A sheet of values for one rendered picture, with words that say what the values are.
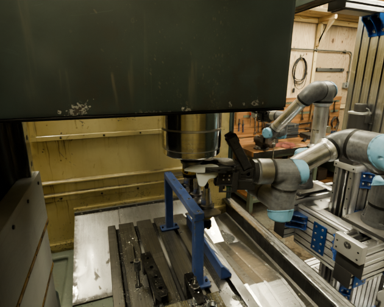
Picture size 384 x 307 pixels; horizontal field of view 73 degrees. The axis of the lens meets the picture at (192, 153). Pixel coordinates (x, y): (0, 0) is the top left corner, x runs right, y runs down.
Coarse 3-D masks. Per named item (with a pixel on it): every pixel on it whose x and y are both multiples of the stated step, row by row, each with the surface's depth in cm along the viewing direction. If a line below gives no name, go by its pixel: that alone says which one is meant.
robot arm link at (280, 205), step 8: (264, 192) 82; (272, 192) 77; (280, 192) 75; (288, 192) 75; (296, 192) 77; (264, 200) 82; (272, 200) 78; (280, 200) 76; (288, 200) 75; (272, 208) 78; (280, 208) 76; (288, 208) 76; (272, 216) 78; (280, 216) 77; (288, 216) 77
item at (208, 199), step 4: (204, 188) 99; (208, 188) 99; (204, 192) 99; (208, 192) 99; (204, 196) 99; (208, 196) 99; (204, 200) 99; (208, 200) 99; (204, 204) 99; (208, 204) 99
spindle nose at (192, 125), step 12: (168, 120) 63; (180, 120) 61; (192, 120) 61; (204, 120) 62; (216, 120) 64; (168, 132) 64; (180, 132) 62; (192, 132) 62; (204, 132) 62; (216, 132) 65; (168, 144) 65; (180, 144) 63; (192, 144) 62; (204, 144) 63; (216, 144) 66; (168, 156) 66; (180, 156) 64; (192, 156) 64; (204, 156) 64
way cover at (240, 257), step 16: (224, 256) 146; (240, 256) 145; (256, 256) 147; (240, 272) 131; (256, 272) 130; (272, 272) 132; (256, 288) 120; (272, 288) 122; (272, 304) 113; (288, 304) 115
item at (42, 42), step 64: (0, 0) 40; (64, 0) 43; (128, 0) 46; (192, 0) 49; (256, 0) 54; (0, 64) 42; (64, 64) 45; (128, 64) 48; (192, 64) 53; (256, 64) 57
